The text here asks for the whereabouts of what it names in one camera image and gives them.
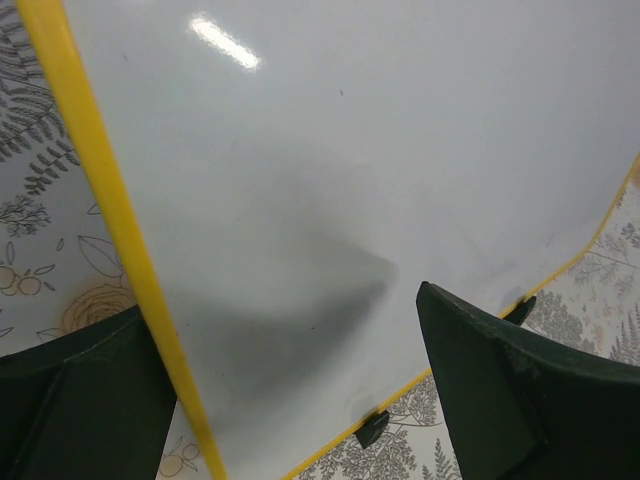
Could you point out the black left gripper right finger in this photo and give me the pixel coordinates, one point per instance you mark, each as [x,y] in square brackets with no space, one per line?
[520,406]

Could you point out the floral patterned tablecloth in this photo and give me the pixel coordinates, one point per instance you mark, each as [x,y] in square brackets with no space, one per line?
[60,272]

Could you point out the yellow framed whiteboard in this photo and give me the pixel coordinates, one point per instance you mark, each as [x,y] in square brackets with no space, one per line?
[279,177]

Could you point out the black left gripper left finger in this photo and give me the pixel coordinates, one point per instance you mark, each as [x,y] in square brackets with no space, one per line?
[96,403]

